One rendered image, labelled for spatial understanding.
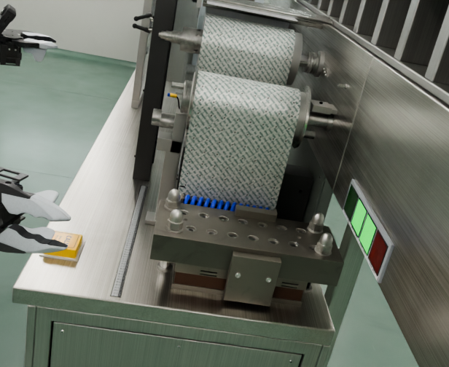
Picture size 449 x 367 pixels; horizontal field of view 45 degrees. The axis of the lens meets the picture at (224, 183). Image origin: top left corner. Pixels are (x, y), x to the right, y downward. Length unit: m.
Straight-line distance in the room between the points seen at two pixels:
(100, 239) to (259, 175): 0.40
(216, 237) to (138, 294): 0.20
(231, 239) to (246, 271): 0.07
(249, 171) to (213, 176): 0.08
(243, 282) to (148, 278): 0.21
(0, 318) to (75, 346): 1.32
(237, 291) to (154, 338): 0.20
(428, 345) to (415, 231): 0.16
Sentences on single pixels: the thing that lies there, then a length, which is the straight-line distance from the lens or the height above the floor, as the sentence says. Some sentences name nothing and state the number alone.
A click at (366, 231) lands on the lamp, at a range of 0.96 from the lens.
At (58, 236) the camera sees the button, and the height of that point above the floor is 0.92.
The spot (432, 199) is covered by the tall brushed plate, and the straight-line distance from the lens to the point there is 0.78.
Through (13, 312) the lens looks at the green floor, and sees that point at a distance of 2.55.
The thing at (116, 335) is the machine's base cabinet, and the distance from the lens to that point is 1.19.
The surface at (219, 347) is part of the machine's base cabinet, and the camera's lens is 1.20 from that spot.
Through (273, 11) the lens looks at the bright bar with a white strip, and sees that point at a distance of 1.48.
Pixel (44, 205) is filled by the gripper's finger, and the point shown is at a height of 1.24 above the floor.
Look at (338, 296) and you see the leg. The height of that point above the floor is 0.73.
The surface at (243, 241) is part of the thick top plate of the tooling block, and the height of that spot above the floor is 1.03.
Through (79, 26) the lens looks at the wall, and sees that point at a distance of 6.96.
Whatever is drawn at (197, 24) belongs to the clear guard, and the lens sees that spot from 2.22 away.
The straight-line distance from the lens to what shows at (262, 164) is 1.26.
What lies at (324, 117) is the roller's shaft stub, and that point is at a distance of 1.30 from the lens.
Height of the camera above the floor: 1.58
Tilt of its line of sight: 23 degrees down
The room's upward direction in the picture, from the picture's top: 12 degrees clockwise
